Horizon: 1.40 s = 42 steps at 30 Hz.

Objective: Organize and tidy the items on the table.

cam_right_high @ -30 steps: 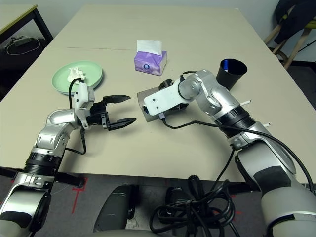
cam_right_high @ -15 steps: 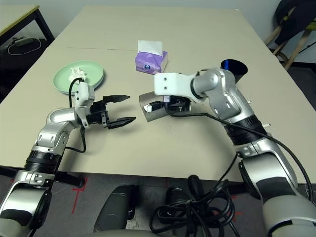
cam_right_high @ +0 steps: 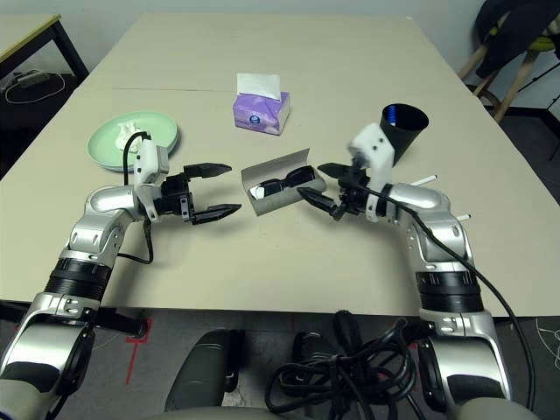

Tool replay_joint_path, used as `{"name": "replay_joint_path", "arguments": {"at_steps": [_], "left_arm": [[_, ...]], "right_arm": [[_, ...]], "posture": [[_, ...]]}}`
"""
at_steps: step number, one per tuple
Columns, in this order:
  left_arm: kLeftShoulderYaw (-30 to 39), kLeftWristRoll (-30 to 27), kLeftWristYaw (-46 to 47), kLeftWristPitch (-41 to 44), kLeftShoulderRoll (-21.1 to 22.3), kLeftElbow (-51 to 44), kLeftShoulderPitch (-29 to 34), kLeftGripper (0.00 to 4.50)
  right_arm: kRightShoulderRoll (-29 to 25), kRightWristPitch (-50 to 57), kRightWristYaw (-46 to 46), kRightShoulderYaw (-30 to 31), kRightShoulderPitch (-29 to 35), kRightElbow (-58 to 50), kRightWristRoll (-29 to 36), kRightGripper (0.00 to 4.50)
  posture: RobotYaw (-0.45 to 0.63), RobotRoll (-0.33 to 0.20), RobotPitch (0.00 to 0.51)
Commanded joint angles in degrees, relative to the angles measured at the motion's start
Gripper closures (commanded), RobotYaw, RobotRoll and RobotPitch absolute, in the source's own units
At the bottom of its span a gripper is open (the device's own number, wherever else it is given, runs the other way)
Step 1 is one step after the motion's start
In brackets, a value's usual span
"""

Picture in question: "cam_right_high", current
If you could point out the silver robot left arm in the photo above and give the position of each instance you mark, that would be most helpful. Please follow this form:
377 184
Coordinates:
100 205

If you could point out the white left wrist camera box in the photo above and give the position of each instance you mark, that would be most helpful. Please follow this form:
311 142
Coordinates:
149 164

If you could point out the black jacket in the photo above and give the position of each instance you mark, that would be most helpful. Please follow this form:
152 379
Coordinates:
507 30

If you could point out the grey robot right leg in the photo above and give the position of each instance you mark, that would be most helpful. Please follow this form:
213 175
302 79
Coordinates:
306 345

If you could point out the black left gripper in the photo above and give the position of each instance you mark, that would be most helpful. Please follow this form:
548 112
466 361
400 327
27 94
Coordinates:
175 197

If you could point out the grey glasses case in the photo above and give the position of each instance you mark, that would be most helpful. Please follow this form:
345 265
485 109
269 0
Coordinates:
271 166

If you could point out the black cabinet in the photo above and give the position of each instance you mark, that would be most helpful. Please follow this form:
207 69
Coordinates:
542 127

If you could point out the white tissue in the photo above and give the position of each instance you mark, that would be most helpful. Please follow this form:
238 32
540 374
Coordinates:
127 135

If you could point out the green plate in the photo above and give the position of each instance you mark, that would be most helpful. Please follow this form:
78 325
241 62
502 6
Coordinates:
105 144

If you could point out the grey robot torso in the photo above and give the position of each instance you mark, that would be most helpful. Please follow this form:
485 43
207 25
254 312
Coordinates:
219 415

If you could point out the black sunglasses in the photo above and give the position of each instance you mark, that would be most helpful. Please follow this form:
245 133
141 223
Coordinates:
302 175

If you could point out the grey power adapter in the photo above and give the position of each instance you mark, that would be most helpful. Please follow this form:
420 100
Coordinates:
32 78

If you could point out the wooden stool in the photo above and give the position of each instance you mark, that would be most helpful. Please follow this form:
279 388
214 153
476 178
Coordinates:
512 85

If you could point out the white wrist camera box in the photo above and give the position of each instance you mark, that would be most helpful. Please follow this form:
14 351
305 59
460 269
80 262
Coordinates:
374 146
149 164

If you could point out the yellow-green stool cushion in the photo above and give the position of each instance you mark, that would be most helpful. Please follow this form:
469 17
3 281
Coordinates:
542 44

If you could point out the black cup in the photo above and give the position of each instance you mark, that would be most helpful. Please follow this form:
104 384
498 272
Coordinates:
409 140

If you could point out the grey robot left leg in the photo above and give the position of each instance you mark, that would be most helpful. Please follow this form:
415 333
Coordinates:
201 367

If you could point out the purple tissue box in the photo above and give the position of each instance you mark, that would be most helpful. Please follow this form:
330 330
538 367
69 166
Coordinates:
258 116

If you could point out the beige side table black frame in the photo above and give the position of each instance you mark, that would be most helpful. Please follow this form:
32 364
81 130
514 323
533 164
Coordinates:
22 35

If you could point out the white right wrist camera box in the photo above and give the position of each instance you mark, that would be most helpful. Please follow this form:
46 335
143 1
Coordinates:
374 146

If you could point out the grey robot leg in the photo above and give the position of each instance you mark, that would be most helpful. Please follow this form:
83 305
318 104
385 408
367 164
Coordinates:
201 367
306 345

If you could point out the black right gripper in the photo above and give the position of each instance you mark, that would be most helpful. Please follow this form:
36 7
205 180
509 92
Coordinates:
354 192

